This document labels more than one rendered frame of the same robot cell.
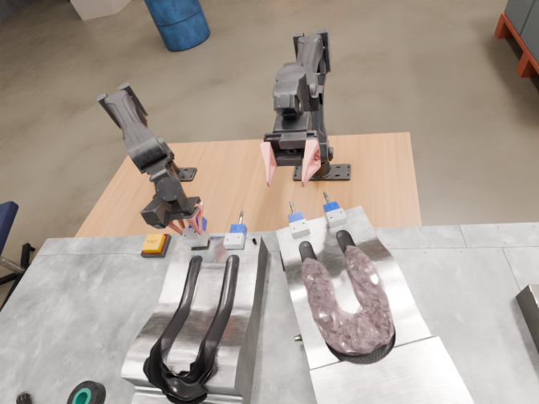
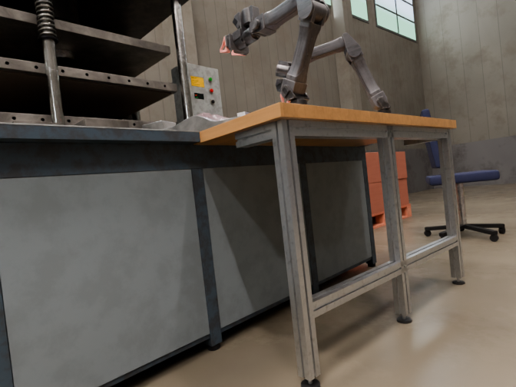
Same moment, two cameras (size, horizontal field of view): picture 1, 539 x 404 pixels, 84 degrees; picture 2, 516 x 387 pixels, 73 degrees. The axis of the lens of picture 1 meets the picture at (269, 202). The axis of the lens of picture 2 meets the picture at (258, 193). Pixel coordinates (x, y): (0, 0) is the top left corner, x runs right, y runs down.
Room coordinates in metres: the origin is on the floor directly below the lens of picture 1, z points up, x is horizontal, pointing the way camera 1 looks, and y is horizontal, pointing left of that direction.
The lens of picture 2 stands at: (1.05, -1.43, 0.58)
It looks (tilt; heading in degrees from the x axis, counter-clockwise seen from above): 1 degrees down; 114
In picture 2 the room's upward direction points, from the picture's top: 6 degrees counter-clockwise
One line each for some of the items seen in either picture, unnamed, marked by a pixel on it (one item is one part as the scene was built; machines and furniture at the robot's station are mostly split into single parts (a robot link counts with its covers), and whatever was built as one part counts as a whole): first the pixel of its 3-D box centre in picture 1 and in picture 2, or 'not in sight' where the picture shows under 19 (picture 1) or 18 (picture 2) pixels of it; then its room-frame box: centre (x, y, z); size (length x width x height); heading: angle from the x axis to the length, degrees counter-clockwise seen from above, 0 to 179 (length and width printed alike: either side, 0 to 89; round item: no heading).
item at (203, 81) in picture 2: not in sight; (206, 170); (-0.28, 0.71, 0.74); 0.30 x 0.22 x 1.47; 69
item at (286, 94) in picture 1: (289, 115); (240, 28); (0.46, -0.09, 1.25); 0.07 x 0.06 x 0.11; 64
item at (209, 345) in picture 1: (197, 315); not in sight; (0.31, 0.25, 0.92); 0.35 x 0.16 x 0.09; 159
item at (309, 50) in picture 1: (309, 75); (287, 19); (0.70, -0.20, 1.17); 0.30 x 0.09 x 0.12; 154
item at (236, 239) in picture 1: (238, 228); not in sight; (0.53, 0.11, 0.89); 0.13 x 0.05 x 0.05; 159
